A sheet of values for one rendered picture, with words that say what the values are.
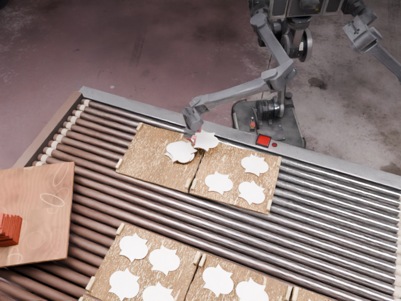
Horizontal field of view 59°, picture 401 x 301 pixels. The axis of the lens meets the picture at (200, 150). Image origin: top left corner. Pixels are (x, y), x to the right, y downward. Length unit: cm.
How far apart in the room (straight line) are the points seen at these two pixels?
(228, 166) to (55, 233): 91
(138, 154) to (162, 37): 245
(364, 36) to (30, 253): 169
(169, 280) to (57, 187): 70
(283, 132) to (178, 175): 131
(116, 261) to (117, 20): 336
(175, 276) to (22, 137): 234
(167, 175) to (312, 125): 187
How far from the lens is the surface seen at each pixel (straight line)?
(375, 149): 345
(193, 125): 167
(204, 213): 179
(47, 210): 183
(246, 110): 310
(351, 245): 186
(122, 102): 229
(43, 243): 176
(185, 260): 169
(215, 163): 192
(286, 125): 304
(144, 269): 170
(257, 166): 192
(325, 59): 411
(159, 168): 192
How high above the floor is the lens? 254
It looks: 55 degrees down
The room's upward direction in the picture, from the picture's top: 2 degrees counter-clockwise
